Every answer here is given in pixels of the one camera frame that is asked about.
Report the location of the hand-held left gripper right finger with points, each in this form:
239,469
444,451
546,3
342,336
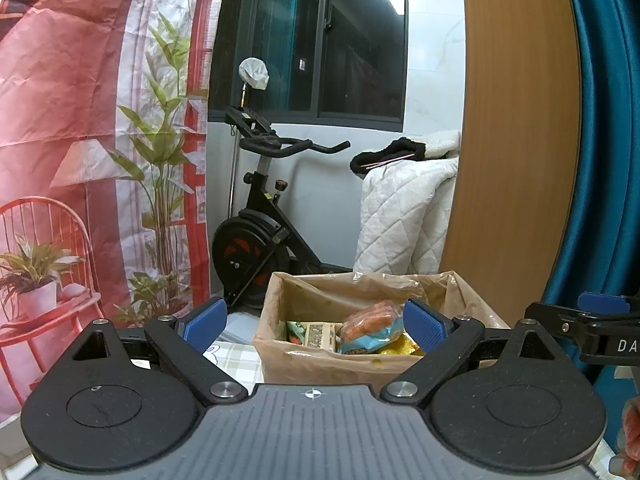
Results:
425,327

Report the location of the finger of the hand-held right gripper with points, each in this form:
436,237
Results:
600,317

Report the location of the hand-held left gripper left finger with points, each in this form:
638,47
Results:
204,325

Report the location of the green snack packet orange print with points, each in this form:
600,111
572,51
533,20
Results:
296,332

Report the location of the plastic-lined cardboard box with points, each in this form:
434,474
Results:
310,365

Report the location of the clear bag of orange snacks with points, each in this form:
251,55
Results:
372,322

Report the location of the person's right hand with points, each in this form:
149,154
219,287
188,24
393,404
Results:
631,435

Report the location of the yellow snack packet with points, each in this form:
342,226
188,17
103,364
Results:
395,347

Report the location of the black exercise bike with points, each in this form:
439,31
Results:
260,250

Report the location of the beige printed snack packet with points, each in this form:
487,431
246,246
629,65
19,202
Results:
322,336

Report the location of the white quilted blanket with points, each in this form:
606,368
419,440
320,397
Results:
400,220

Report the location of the teal curtain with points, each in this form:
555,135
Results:
610,160

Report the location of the black cloth with pink trim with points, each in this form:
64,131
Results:
387,155

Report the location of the white fluffy cloth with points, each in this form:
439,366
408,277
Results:
444,144

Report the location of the wooden panel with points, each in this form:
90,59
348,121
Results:
510,135

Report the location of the white bike seat cover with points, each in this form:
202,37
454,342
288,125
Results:
254,74

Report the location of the printed backdrop cloth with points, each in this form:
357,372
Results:
65,110

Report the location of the dark framed window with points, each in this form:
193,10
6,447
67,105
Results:
310,35

